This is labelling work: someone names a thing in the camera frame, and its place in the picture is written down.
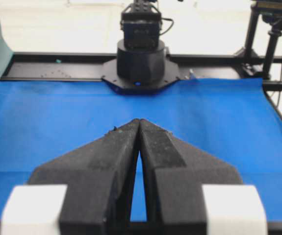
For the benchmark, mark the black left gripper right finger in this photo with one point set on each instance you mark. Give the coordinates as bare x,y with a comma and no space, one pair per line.
190,192

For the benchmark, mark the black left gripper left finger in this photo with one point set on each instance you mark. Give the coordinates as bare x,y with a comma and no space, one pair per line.
76,193

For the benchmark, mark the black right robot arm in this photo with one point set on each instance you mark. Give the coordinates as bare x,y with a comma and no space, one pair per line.
141,65

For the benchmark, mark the blue table cloth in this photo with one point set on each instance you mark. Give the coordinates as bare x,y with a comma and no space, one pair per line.
230,119

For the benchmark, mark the black table frame rail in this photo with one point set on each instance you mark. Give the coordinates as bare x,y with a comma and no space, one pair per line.
88,67

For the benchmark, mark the black camera stand post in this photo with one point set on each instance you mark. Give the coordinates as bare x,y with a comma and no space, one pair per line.
271,13

